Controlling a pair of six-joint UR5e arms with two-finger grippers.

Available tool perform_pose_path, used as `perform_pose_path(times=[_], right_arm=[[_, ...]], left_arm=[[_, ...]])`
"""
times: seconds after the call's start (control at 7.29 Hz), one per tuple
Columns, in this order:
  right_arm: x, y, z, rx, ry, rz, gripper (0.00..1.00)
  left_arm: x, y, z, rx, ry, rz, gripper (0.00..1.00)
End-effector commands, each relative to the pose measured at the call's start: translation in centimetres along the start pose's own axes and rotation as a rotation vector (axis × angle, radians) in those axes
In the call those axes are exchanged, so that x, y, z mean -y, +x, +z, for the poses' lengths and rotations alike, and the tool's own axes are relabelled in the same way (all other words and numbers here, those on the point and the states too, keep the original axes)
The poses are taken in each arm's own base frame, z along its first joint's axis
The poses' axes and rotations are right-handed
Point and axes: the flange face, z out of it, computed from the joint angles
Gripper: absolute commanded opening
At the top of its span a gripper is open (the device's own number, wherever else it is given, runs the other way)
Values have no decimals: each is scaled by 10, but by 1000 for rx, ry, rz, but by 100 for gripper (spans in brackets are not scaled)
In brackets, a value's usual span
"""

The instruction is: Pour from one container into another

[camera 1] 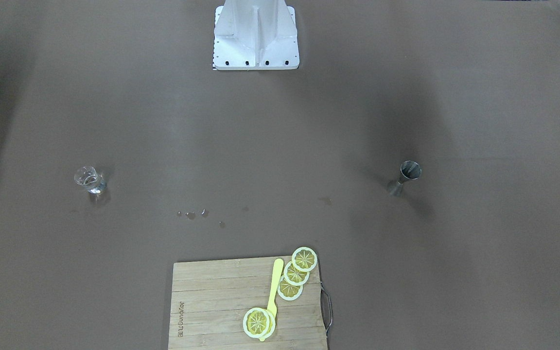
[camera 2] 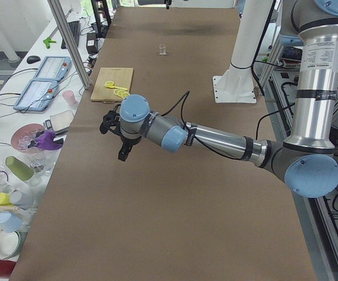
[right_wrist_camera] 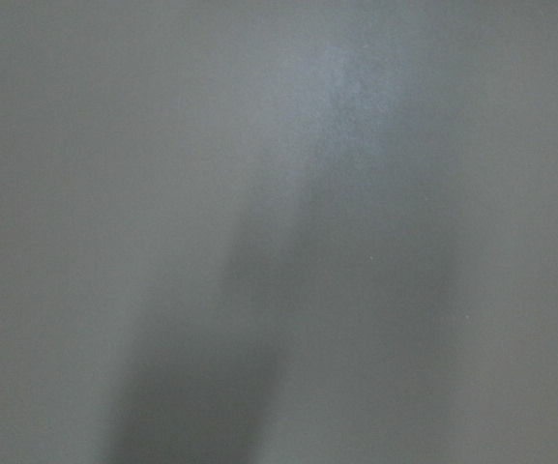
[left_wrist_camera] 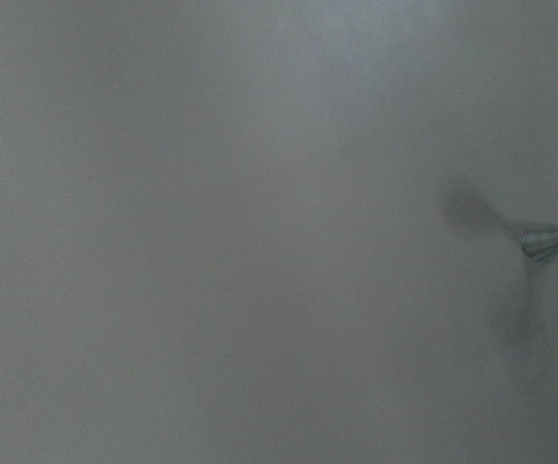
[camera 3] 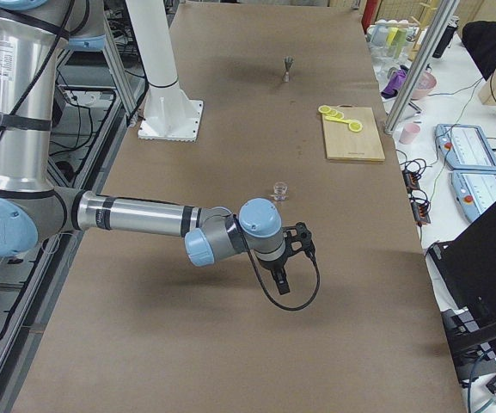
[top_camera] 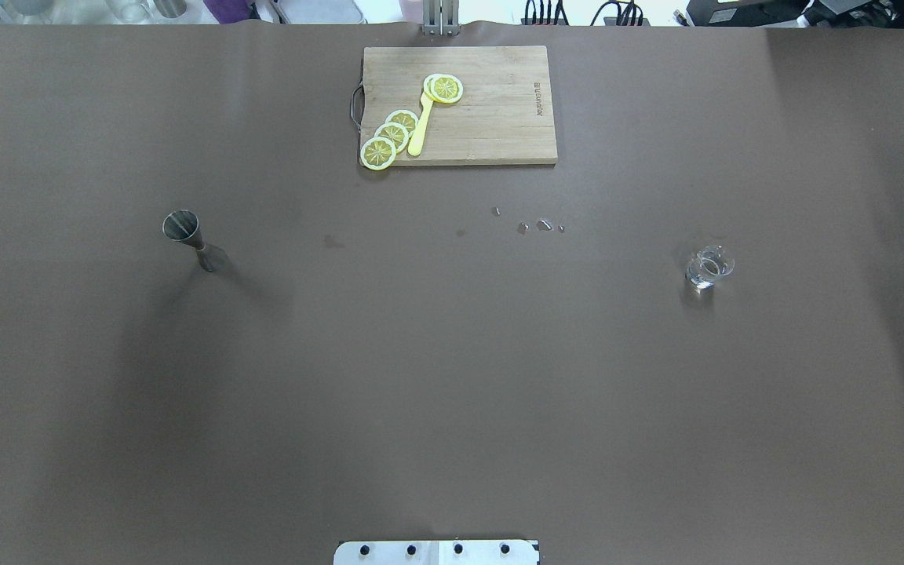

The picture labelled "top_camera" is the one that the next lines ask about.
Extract lemon slice on spoon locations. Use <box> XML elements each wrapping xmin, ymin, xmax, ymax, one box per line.
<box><xmin>423</xmin><ymin>74</ymin><xmax>465</xmax><ymax>104</ymax></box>

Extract clear glass shaker cup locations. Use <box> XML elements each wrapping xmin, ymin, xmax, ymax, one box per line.
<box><xmin>685</xmin><ymin>246</ymin><xmax>736</xmax><ymax>292</ymax></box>

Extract aluminium frame post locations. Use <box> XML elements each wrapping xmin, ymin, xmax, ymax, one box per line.
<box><xmin>422</xmin><ymin>0</ymin><xmax>460</xmax><ymax>37</ymax></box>

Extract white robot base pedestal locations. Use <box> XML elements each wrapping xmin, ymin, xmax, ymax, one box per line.
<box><xmin>333</xmin><ymin>539</ymin><xmax>542</xmax><ymax>564</ymax></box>

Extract lemon slice middle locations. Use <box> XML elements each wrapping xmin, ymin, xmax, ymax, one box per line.
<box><xmin>374</xmin><ymin>122</ymin><xmax>412</xmax><ymax>153</ymax></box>

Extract steel jigger measuring cup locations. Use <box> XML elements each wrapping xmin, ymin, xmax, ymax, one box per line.
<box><xmin>162</xmin><ymin>209</ymin><xmax>228</xmax><ymax>272</ymax></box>

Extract lemon slice bottom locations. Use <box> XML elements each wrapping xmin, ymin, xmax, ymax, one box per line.
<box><xmin>359</xmin><ymin>137</ymin><xmax>399</xmax><ymax>171</ymax></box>

